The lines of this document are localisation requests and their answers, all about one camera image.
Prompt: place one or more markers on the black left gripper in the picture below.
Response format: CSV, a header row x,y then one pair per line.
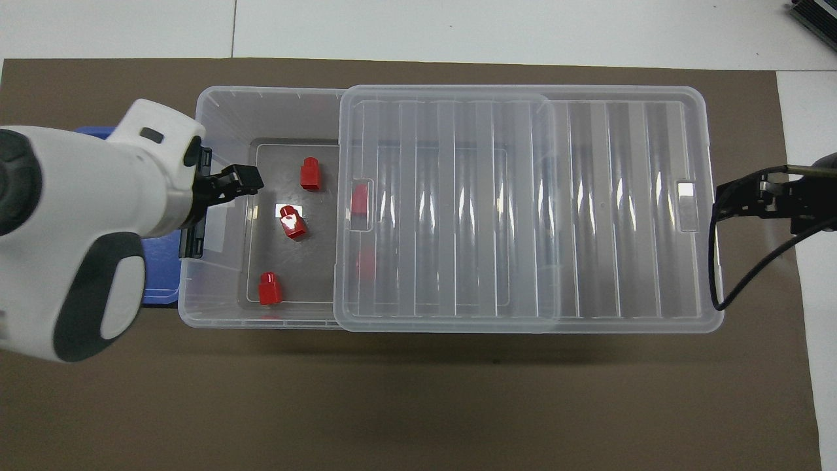
x,y
206,193

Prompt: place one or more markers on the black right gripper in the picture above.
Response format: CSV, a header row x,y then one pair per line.
x,y
814,205

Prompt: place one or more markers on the red block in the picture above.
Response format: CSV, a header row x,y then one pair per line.
x,y
359,199
293,226
269,290
365,263
310,176

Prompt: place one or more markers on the clear plastic box lid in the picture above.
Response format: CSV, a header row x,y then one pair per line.
x,y
621,196

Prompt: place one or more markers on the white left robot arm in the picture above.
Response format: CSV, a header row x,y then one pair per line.
x,y
85,196

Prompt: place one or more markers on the dark grey box latch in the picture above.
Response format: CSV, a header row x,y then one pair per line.
x,y
191,243

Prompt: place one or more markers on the clear plastic storage box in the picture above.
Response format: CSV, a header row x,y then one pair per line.
x,y
222,275

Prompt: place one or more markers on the blue plastic tray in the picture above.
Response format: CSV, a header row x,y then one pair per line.
x,y
160,275

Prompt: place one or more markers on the black finned device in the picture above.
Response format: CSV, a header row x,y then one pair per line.
x,y
820,16

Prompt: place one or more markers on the brown table mat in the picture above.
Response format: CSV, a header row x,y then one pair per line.
x,y
418,405

